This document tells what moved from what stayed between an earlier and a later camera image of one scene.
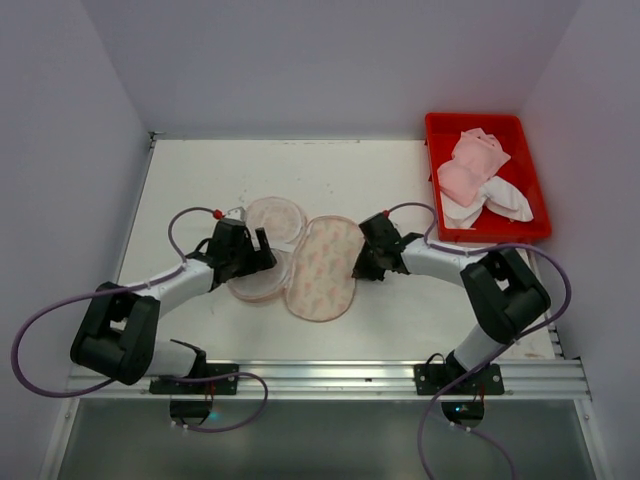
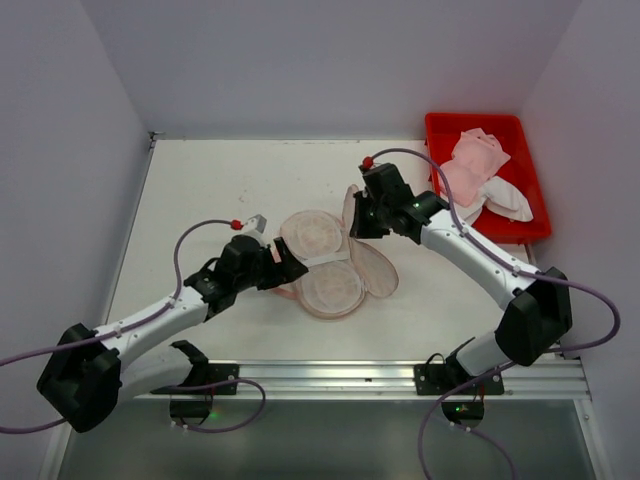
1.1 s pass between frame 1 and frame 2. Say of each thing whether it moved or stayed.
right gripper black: moved
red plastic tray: stayed
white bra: stayed
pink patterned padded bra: moved
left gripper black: moved
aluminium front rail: stayed
